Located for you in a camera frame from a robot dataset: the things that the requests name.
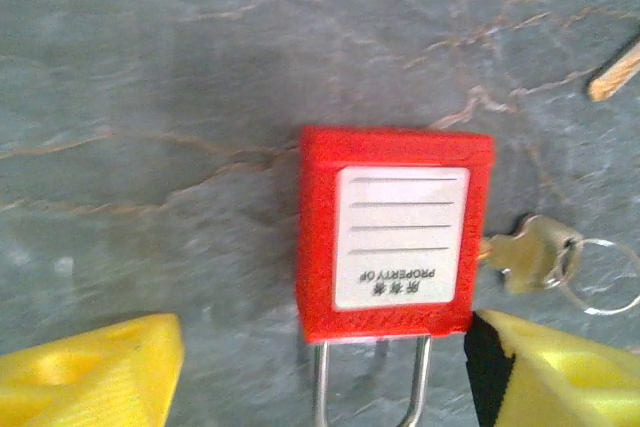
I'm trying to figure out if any silver split key ring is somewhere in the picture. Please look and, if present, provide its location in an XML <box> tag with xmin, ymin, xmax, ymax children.
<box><xmin>544</xmin><ymin>236</ymin><xmax>640</xmax><ymax>316</ymax></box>

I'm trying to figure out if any red safety padlock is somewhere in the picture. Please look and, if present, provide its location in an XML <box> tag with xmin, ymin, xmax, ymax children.
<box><xmin>297</xmin><ymin>125</ymin><xmax>497</xmax><ymax>427</ymax></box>

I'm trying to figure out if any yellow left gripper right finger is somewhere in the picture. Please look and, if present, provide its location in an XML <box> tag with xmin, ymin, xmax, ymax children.
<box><xmin>463</xmin><ymin>309</ymin><xmax>640</xmax><ymax>427</ymax></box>

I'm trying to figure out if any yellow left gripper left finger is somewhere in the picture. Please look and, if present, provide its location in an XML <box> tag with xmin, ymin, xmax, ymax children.
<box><xmin>0</xmin><ymin>313</ymin><xmax>183</xmax><ymax>427</ymax></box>

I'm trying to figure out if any small metal key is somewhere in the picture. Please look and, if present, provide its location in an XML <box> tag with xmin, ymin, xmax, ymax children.
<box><xmin>585</xmin><ymin>31</ymin><xmax>640</xmax><ymax>102</ymax></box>
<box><xmin>478</xmin><ymin>214</ymin><xmax>584</xmax><ymax>296</ymax></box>

